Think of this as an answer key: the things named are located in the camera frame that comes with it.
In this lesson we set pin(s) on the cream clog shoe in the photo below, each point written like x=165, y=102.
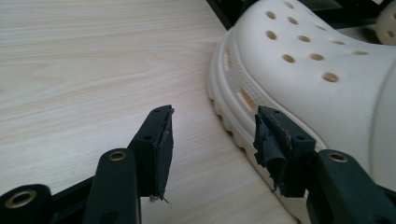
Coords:
x=311, y=99
x=387, y=26

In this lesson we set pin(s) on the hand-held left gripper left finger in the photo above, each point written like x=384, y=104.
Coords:
x=149, y=155

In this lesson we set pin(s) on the red and black shoe rack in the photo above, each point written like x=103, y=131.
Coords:
x=224, y=11

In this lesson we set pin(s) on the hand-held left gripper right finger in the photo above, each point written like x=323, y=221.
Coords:
x=295, y=155

